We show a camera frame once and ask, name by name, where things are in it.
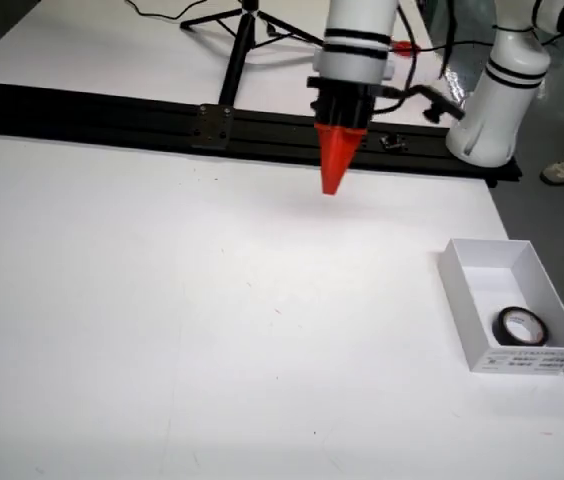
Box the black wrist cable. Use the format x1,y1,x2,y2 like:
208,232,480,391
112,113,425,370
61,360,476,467
371,0,459,115

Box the red handled scissors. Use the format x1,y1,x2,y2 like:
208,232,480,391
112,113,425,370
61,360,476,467
390,39,421,59

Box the black tripod stand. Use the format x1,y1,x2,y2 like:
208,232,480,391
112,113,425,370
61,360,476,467
180,0,326,106

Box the black joining plate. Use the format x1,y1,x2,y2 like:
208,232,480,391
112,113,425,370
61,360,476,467
196,103,236,150

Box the black electrical tape roll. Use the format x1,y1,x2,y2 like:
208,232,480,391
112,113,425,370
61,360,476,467
491,306,549,347

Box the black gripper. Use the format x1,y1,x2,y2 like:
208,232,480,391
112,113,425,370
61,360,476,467
306,76,388,195

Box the white cardboard bin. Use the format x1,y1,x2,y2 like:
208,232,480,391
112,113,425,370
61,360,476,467
436,238,564,375

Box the black aluminium rail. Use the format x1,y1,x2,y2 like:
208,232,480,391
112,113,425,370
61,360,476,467
0,81,524,190

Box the silver reflective strip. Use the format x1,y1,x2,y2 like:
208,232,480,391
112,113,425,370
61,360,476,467
440,62,469,109

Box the white six-joint robot arm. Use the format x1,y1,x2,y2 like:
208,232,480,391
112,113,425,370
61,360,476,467
311,0,564,168

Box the thin black cable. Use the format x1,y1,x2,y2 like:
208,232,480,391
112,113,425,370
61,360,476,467
124,0,243,22

